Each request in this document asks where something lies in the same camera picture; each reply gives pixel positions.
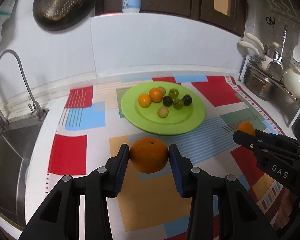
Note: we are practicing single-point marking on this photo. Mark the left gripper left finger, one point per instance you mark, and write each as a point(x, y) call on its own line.
point(103, 183)

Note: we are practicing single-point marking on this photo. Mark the medium orange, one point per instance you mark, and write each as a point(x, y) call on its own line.
point(247, 128)

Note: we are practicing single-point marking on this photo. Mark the cream handled saucepan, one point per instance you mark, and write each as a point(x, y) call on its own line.
point(270, 51)
point(260, 59)

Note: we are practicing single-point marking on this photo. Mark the tan round fruit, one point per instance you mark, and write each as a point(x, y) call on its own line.
point(163, 112)
point(162, 89)

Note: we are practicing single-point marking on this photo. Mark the colourful patchwork table mat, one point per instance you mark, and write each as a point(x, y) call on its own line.
point(93, 127)

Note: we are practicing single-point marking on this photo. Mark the small orange tangerine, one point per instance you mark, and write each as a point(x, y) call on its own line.
point(144, 100)

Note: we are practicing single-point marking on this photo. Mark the green plum fruit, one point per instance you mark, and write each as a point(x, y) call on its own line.
point(178, 103)
point(173, 93)

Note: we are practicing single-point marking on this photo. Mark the metal dish rack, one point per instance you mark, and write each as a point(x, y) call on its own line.
point(282, 99)

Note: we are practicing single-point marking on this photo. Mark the cream enamel pot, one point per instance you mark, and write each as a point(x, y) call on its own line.
point(291, 81)

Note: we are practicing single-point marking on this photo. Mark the steel skimmer ladle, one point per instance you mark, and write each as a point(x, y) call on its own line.
point(275, 67)

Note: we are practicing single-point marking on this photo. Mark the black frying pan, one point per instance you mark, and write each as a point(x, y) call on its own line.
point(73, 18)

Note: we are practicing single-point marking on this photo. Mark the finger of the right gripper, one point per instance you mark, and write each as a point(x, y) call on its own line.
point(268, 138)
point(254, 143)

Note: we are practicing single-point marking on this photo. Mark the steel cooking pot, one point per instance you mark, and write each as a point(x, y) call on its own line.
point(259, 84)

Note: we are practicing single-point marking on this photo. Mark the steel kitchen sink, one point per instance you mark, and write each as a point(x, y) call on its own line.
point(16, 148)

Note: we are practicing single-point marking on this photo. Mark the large orange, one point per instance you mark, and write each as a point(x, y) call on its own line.
point(148, 155)

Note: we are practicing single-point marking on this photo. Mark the green round plate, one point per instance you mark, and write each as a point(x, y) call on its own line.
point(177, 122)

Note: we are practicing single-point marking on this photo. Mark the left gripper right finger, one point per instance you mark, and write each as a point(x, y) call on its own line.
point(194, 183)

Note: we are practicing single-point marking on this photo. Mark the white rice spoon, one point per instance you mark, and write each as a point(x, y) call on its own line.
point(296, 50)

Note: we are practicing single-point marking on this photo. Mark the dark purple plum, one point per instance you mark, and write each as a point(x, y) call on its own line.
point(187, 100)

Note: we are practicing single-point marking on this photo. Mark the black scissors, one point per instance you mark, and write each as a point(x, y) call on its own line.
point(271, 21)

